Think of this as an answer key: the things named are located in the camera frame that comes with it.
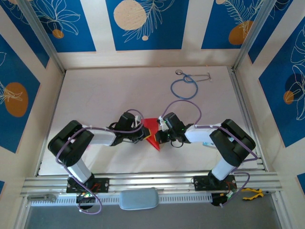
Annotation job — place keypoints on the blue and white packet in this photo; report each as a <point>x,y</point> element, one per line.
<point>207,143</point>

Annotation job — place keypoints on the grey pouch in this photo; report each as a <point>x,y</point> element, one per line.
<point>139,199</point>

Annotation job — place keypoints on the red paper sheet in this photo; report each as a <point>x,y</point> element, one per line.
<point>152,124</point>

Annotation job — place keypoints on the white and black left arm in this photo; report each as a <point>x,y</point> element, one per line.
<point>71,143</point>

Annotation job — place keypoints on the black electronics board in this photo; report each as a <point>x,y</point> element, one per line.
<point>224,196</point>
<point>85,198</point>

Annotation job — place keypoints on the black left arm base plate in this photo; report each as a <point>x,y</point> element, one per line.
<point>102,184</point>

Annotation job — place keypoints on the aluminium side rail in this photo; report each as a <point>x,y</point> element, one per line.
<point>247,107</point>

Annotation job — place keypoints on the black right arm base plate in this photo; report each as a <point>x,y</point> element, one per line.
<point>201,182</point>

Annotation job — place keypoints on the aluminium rail beam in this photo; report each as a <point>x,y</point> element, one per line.
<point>147,181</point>

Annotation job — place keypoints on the silver metal tool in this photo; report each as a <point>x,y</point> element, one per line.
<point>45,197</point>

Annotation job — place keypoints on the blue stethoscope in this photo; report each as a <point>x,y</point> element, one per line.
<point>184,96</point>

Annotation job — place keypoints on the aluminium corner post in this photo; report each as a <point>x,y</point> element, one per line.
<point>252,35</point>
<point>43,38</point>

